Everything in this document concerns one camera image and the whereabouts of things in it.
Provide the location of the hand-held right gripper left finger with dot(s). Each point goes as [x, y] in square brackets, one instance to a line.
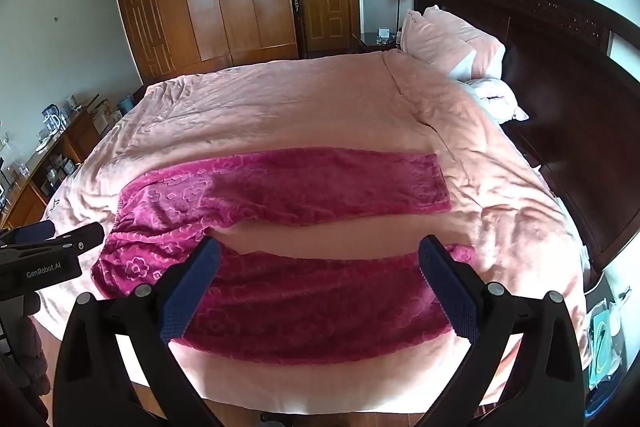
[192, 287]

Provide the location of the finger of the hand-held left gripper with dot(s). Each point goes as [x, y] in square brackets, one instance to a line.
[80, 238]
[30, 232]

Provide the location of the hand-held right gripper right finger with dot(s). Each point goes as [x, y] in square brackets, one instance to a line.
[447, 292]

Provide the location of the magenta embossed fleece blanket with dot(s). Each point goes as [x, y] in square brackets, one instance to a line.
[300, 187]

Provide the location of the person's left hand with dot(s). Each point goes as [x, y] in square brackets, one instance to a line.
[32, 337]

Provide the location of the wooden sideboard with clutter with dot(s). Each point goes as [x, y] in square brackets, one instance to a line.
[75, 142]

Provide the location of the clear electric kettle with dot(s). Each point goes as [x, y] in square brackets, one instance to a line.
[52, 119]

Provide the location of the blue cup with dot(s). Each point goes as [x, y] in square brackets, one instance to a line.
[126, 103]

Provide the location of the green and white bag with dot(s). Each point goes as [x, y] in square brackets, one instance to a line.
[605, 332]

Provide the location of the white and pink pillow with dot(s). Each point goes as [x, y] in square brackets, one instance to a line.
[495, 99]

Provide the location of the pink blanket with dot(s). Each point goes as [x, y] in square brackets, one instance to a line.
[300, 107]

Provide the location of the dark wooden bed headboard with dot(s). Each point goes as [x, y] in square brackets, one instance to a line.
[575, 82]

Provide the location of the dark wooden nightstand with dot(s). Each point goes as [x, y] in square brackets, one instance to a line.
[372, 43]

